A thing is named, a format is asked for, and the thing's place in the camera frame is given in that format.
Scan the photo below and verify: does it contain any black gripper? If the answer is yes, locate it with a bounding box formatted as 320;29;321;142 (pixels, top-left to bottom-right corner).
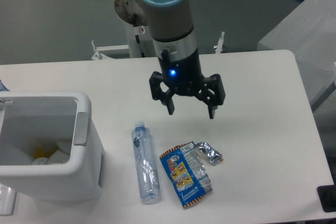
149;48;226;119

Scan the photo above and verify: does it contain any silver foil wrapper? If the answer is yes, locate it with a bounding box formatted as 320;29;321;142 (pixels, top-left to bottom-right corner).
194;142;224;166

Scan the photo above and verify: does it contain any blue snack bag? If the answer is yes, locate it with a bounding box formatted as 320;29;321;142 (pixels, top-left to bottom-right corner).
160;142;213;208

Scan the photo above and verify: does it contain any clear plastic water bottle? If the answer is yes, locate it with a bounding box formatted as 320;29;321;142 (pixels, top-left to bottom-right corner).
131;121;161;205

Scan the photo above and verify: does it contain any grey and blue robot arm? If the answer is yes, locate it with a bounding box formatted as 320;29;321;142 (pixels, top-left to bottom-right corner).
134;0;225;118

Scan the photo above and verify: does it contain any white plastic trash can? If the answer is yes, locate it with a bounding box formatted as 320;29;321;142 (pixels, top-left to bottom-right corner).
1;91;104;201

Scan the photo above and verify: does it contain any right metal clamp bolt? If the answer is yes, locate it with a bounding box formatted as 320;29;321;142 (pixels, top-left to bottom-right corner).
213;31;226;54

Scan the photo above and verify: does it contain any grey covered side table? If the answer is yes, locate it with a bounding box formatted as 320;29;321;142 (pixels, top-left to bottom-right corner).
257;0;335;111

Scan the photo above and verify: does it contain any black device at edge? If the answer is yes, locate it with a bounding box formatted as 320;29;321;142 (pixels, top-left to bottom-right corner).
317;185;335;212

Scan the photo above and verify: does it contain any blue patterned item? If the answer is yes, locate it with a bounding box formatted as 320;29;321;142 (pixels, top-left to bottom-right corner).
0;80;9;92

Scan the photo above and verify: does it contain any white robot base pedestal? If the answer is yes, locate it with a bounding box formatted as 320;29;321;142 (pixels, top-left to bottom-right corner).
114;0;156;58

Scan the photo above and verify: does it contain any left white clamp bracket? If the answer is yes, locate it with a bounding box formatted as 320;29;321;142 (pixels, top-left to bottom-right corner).
91;40;130;60

